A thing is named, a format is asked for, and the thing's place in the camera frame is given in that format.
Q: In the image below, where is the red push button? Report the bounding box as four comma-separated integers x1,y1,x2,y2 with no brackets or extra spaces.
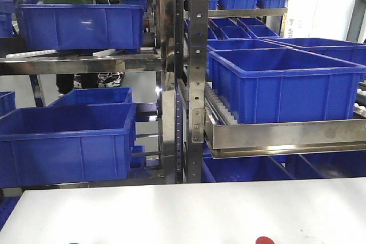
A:
255,236,275,244

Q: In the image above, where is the blue bin behind lower left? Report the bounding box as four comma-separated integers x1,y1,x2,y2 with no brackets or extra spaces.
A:
49,87,133,107

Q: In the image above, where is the blue bin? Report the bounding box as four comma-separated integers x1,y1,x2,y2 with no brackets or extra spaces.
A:
18,4,144,50
209,47,365,124
263,38,365,65
49,87,133,107
1,103,136,188

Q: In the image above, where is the blue bin right front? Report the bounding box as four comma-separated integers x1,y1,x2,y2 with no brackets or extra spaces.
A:
209,47,365,124

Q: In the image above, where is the blue bin upper left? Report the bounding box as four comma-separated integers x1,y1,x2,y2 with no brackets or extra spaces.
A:
18,4,144,50

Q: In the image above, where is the blue bin right rear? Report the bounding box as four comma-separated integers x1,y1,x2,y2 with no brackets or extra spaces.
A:
263,38,365,65

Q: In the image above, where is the steel shelf upright post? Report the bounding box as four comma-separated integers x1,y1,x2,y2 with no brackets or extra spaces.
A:
186,0,209,183

